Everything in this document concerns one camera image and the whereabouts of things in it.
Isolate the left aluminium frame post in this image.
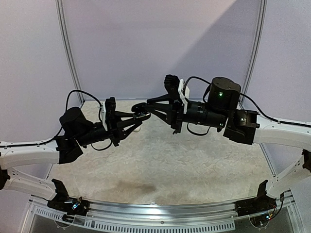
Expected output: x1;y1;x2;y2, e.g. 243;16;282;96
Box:
55;0;82;90

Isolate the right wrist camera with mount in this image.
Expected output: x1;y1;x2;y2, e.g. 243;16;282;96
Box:
164;74;190;114

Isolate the black earbud charging case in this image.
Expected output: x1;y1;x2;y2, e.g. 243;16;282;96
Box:
131;102;151;121

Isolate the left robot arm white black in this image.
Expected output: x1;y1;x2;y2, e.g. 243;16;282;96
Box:
0;107;150;211

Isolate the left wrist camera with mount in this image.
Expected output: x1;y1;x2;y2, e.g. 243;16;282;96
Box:
100;97;116;131

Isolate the right aluminium frame post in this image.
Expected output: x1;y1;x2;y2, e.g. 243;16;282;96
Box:
240;0;276;177

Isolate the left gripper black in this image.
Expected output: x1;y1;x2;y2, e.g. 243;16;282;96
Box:
76;111;142;147

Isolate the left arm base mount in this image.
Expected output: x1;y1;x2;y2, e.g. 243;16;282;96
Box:
47;179;90;216

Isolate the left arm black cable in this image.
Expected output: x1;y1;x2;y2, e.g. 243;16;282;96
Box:
0;90;115;151

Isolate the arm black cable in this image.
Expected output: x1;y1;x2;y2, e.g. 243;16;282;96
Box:
0;90;115;151
183;76;311;136

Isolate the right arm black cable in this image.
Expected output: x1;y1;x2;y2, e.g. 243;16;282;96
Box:
183;76;311;136

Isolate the aluminium frame post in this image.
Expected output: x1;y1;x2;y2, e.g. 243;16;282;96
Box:
55;0;82;90
240;0;276;177

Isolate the aluminium front rail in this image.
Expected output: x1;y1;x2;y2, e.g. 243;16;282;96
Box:
21;191;304;233

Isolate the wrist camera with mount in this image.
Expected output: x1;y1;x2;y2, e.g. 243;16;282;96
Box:
100;97;116;131
164;74;190;114

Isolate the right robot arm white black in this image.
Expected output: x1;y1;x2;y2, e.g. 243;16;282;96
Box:
145;75;311;212

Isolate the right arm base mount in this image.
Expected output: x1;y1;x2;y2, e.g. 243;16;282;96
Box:
235;180;285;223

